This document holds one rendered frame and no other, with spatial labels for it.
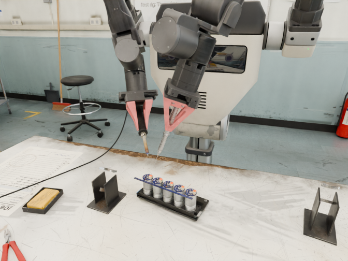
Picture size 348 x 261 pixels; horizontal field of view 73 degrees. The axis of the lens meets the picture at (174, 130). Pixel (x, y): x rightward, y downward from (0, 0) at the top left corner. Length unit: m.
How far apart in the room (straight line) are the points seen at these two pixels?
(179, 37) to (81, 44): 3.39
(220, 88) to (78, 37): 3.11
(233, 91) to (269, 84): 2.24
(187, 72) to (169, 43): 0.08
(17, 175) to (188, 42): 0.61
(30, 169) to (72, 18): 3.16
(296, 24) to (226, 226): 0.60
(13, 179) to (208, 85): 0.65
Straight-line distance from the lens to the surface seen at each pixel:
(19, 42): 4.53
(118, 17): 0.66
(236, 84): 0.81
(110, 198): 0.59
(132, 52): 0.59
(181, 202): 0.54
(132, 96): 0.62
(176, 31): 0.39
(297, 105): 3.15
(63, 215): 0.61
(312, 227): 0.59
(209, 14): 0.46
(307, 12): 0.84
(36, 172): 0.80
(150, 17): 3.19
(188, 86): 0.46
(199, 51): 0.46
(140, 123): 0.64
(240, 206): 0.60
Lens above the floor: 1.14
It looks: 24 degrees down
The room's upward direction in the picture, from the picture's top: straight up
